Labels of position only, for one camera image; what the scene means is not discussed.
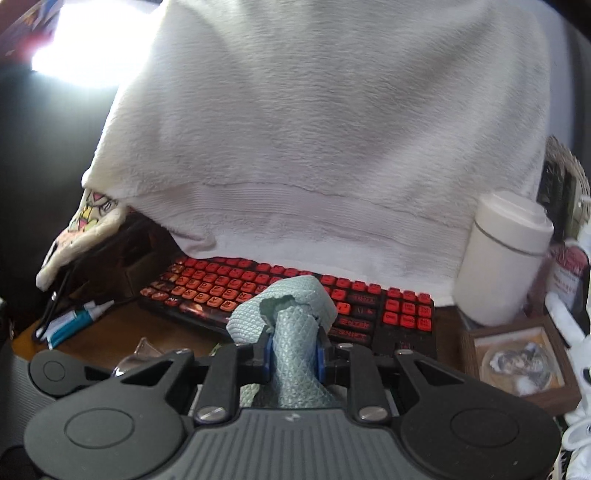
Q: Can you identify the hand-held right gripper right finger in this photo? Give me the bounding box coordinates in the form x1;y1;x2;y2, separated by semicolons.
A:
316;332;467;423

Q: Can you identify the cartoon printed plush cloth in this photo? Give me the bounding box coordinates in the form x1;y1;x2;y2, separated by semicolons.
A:
36;187;127;291

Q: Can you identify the white pump bottle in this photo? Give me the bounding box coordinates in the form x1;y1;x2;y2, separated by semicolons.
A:
549;196;591;319

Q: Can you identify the black keyboard with red keys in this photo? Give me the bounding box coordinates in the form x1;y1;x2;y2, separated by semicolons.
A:
137;256;437;358

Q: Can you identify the green cleaning cloth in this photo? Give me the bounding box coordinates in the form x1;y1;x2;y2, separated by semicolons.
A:
226;276;345;409

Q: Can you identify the wicker basket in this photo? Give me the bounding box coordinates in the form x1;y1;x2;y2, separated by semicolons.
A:
536;134;591;241

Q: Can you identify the white towel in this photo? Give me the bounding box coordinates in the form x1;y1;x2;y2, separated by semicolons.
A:
83;0;552;308

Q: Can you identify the wooden photo frame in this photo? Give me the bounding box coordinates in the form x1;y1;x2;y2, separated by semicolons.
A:
459;315;583;416

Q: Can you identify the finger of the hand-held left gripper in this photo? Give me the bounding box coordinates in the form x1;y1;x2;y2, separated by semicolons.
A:
84;364;122;385

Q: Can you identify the white humidifier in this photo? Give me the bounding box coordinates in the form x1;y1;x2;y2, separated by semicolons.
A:
452;191;555;326

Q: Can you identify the black cable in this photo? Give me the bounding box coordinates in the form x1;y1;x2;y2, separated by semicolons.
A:
31;263;84;343

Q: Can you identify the dark brown box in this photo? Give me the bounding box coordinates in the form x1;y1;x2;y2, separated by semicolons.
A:
122;222;185;301

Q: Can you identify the clear plastic measuring cup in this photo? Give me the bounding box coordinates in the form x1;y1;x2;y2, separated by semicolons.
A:
113;337;169;377

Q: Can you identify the blue and white glue tube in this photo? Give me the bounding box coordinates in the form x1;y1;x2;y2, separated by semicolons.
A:
46;299;116;349

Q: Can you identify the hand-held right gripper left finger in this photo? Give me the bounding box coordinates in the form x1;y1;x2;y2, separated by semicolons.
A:
117;335;273;424

